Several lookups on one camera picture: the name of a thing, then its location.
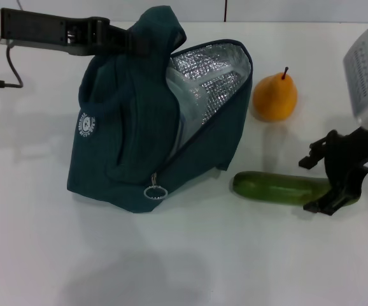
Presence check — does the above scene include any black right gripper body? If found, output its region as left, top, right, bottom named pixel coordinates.
left=323, top=127, right=368, bottom=195

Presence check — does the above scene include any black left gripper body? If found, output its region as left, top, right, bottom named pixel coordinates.
left=1, top=8, right=111, bottom=57

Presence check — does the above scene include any green cucumber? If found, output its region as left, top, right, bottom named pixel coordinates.
left=233, top=171, right=362, bottom=207

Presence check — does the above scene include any orange pear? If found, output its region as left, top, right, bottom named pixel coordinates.
left=253, top=66, right=299, bottom=122

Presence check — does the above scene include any teal insulated lunch bag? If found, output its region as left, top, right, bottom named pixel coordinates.
left=66, top=15, right=254, bottom=214

